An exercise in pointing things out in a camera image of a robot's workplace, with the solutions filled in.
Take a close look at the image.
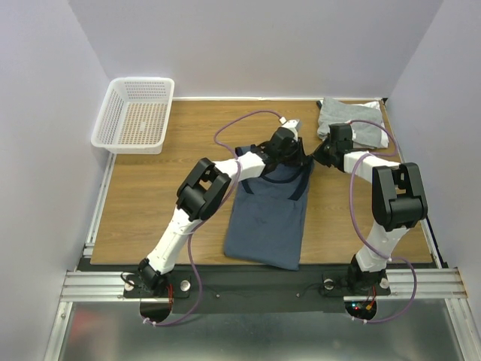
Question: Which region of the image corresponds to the grey folded tank top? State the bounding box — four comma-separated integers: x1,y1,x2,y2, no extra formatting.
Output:
317,96,383,147

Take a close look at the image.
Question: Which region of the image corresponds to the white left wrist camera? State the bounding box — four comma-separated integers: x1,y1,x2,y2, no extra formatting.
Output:
279,117,302,134

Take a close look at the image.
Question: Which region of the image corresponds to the white plastic laundry basket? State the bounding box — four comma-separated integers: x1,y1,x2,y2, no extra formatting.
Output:
91,77,175,155

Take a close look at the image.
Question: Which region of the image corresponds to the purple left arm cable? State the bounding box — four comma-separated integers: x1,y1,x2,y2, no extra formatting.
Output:
141,109,289,327

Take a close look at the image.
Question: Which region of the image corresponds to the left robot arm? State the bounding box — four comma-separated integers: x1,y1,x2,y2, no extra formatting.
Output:
136,120,311,296

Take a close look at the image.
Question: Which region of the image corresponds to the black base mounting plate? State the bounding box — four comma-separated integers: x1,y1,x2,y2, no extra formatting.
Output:
123,264,391,314

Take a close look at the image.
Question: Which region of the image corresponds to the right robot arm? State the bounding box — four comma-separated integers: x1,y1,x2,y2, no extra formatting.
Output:
313,121,428,296

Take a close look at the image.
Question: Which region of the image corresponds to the blue printed tank top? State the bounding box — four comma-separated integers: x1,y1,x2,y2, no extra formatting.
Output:
223,160,313,271

